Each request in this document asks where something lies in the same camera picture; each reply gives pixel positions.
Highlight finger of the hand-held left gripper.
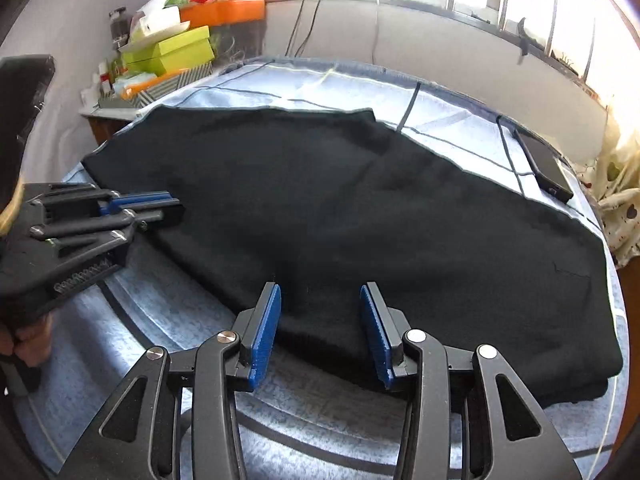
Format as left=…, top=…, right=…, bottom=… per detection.
left=32, top=182, right=174, bottom=213
left=30, top=199, right=184, bottom=261

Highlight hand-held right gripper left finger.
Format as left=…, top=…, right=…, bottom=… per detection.
left=60, top=281, right=283, bottom=480

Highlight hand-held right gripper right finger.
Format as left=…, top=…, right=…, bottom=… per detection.
left=359, top=281, right=583, bottom=480

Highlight black pants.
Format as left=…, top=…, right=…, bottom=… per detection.
left=80, top=106, right=623, bottom=408

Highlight person's left hand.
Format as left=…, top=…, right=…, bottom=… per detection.
left=0, top=311, right=55, bottom=367

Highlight white side table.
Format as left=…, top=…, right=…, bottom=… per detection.
left=80, top=102, right=148, bottom=147

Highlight blue plaid bed sheet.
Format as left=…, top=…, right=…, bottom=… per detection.
left=10, top=57, right=631, bottom=480

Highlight grey striped box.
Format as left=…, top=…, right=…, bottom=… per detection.
left=100, top=62, right=215, bottom=109

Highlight wet wipes pack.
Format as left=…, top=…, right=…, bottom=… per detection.
left=115, top=71, right=161, bottom=92

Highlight green shoe box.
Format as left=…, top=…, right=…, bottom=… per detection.
left=119, top=26, right=216, bottom=75

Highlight white cardboard lid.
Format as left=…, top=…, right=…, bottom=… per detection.
left=120, top=21, right=192, bottom=53

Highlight glass jar with dark lid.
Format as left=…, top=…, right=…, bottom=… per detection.
left=107, top=6, right=132, bottom=51

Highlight white tissue pack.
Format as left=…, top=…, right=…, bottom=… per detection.
left=135, top=0, right=182, bottom=36

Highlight orange box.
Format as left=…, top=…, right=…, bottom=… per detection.
left=179, top=0, right=266, bottom=28

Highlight black phone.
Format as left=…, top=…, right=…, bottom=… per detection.
left=515, top=129, right=575, bottom=204

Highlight cream patterned curtain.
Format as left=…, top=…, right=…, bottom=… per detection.
left=585, top=105, right=640, bottom=271

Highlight black clip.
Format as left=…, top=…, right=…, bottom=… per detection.
left=515, top=16, right=538, bottom=66

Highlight black phone cable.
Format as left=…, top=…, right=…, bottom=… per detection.
left=495, top=115, right=526, bottom=196

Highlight black wall cable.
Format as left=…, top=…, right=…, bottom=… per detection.
left=285, top=0, right=310, bottom=58
left=295, top=0, right=328, bottom=58

